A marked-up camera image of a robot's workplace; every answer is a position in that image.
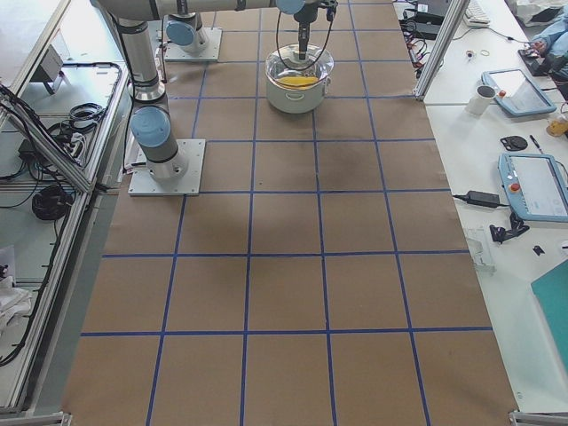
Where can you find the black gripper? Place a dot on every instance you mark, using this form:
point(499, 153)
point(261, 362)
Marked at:
point(303, 16)

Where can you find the yellow corn cob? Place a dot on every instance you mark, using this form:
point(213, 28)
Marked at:
point(298, 81)

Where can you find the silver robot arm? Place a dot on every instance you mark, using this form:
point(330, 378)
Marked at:
point(150, 118)
point(186, 31)

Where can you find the white mug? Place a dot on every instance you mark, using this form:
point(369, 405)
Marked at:
point(481, 100)

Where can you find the upper blue teach pendant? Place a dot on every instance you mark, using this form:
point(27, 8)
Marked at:
point(517, 93)

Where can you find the blue teach pendant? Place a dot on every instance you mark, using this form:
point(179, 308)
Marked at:
point(534, 186)
point(517, 93)

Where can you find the small black power brick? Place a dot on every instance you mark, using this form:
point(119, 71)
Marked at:
point(483, 199)

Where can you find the lower blue teach pendant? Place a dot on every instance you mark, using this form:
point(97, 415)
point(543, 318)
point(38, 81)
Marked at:
point(534, 186)

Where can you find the teal cutting mat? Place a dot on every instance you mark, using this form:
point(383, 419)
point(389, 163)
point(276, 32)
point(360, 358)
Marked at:
point(550, 290)

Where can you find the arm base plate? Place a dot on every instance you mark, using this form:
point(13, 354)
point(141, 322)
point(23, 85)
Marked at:
point(179, 176)
point(210, 54)

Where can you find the aluminium frame post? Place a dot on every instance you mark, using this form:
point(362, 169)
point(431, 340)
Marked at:
point(446, 33)

